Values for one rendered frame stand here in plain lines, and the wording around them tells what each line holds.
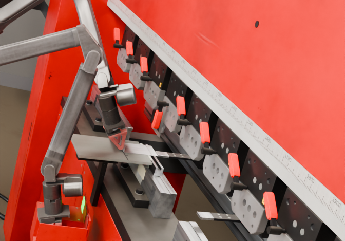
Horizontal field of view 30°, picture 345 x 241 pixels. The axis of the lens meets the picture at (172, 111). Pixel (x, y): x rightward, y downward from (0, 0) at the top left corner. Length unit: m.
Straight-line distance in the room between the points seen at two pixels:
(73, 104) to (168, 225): 0.51
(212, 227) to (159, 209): 2.07
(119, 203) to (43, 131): 1.04
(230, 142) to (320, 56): 0.41
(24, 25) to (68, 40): 3.68
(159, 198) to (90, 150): 0.30
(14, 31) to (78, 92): 3.69
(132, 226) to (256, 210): 0.63
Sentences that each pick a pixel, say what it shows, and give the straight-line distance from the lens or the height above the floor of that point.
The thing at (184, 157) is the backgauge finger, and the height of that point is 1.00.
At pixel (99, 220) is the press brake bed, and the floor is 0.76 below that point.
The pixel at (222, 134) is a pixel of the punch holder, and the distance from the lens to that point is 1.74.
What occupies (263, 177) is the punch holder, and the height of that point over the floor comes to 1.31.
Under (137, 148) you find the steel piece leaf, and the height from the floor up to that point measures 1.00.
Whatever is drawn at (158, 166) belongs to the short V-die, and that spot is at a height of 0.99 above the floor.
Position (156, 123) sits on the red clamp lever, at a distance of 2.10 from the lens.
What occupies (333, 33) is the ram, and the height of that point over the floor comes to 1.69.
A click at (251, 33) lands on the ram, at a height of 1.59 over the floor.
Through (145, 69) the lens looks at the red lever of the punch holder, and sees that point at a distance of 2.28.
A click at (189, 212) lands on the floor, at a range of 4.30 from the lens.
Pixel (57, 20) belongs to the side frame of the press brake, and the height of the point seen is 1.22.
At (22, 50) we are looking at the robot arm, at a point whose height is 1.32.
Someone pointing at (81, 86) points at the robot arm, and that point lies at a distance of 2.00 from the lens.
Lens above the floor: 1.85
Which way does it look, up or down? 17 degrees down
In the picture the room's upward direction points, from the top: 16 degrees clockwise
